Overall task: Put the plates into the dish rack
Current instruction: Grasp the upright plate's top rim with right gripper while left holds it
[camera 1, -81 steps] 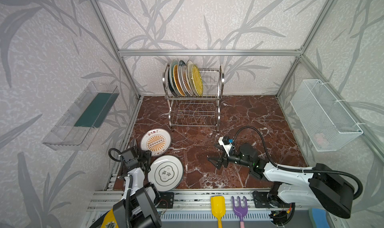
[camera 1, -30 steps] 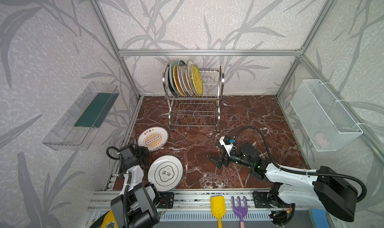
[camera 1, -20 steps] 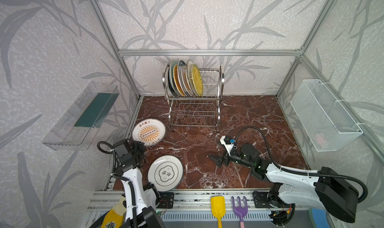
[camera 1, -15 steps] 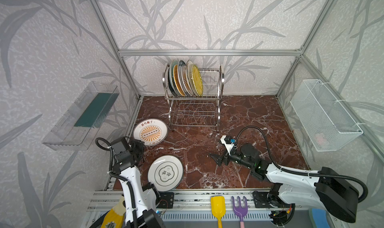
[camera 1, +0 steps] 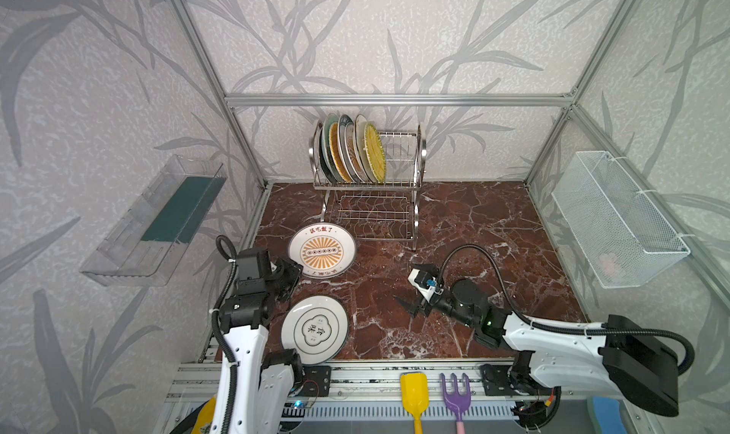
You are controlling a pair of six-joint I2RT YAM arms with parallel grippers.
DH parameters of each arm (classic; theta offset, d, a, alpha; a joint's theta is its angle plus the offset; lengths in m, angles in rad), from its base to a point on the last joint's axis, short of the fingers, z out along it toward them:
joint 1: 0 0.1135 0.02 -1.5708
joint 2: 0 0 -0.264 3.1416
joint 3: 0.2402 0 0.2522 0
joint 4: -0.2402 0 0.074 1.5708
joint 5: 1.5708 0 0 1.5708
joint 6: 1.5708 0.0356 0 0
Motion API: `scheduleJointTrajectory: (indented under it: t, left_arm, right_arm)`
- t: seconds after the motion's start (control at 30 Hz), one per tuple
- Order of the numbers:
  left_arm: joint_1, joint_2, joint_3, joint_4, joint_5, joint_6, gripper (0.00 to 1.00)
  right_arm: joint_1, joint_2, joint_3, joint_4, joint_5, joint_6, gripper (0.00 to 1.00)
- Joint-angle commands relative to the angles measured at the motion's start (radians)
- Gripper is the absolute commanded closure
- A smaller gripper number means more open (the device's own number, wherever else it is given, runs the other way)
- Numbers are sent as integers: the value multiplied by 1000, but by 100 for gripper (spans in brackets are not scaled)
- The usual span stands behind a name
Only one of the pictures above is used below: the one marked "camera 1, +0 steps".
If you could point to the clear plastic wall shelf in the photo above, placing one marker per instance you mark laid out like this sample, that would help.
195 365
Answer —
148 243

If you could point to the green rim white plate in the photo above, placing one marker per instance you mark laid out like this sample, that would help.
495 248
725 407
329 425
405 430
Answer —
343 127

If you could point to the purple toy fork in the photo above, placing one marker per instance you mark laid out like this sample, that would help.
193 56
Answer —
456 401

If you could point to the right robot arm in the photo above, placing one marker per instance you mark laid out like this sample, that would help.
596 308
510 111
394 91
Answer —
616 356

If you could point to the orange sunburst plate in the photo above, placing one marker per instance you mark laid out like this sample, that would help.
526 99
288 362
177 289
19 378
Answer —
324 250
353 153

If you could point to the white wire mesh basket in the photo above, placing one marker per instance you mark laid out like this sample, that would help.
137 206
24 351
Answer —
625 238

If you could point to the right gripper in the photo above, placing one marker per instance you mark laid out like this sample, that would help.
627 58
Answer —
428 303

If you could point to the white plate black emblem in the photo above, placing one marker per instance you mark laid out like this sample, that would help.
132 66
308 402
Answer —
317 328

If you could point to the yellow green woven plate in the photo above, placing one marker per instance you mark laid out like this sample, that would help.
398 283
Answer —
375 153

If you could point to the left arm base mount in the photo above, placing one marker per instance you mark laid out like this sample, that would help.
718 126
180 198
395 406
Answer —
316 382

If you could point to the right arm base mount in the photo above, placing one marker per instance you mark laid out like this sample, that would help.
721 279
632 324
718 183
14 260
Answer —
497 382

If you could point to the blue green sponge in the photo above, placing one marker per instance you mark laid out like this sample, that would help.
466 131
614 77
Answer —
605 415

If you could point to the yellow banana toy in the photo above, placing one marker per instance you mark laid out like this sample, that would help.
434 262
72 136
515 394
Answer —
204 418

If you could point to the light green flower plate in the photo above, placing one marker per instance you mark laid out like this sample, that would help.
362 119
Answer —
326 150

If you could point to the cream floral plate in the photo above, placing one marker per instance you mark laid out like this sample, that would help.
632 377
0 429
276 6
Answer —
360 127

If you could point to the orange woven plate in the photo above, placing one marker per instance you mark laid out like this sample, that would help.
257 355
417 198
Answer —
336 154

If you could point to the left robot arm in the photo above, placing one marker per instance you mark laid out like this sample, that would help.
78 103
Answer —
254 385

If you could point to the steel dish rack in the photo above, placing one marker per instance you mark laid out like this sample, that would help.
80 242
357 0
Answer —
387 212

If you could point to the yellow toy shovel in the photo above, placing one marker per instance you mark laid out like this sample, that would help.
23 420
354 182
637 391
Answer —
415 396

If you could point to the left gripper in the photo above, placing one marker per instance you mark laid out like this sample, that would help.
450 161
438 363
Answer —
287 274

